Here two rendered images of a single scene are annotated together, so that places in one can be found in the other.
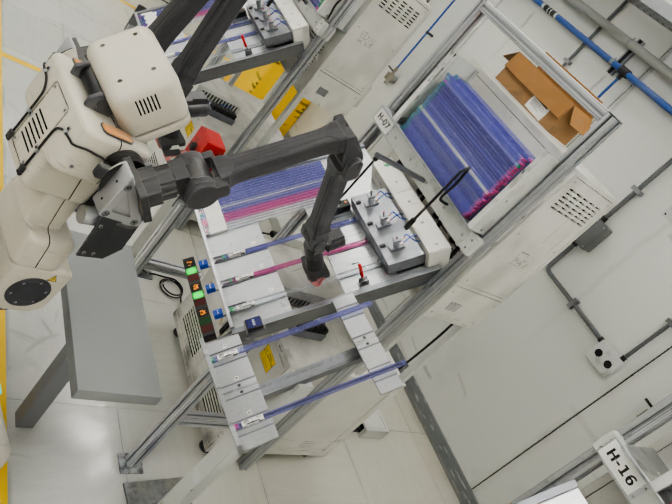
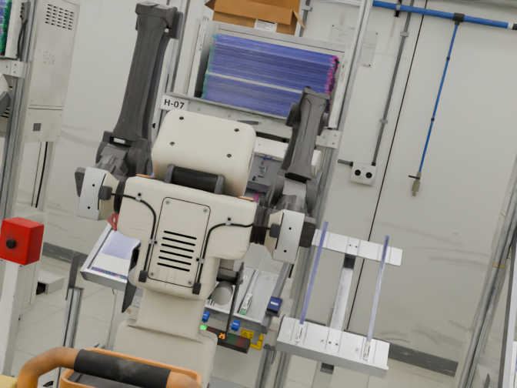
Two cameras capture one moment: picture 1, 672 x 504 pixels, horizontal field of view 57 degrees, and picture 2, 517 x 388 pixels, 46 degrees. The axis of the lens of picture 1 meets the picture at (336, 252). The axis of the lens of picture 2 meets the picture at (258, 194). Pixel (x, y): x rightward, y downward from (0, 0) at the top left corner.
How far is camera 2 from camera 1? 1.20 m
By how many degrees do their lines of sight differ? 32
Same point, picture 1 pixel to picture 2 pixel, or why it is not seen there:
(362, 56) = (51, 75)
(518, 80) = (233, 15)
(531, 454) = (366, 271)
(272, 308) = (264, 287)
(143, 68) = (229, 135)
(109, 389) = not seen: outside the picture
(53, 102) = (180, 215)
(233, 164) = (305, 165)
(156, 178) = (301, 207)
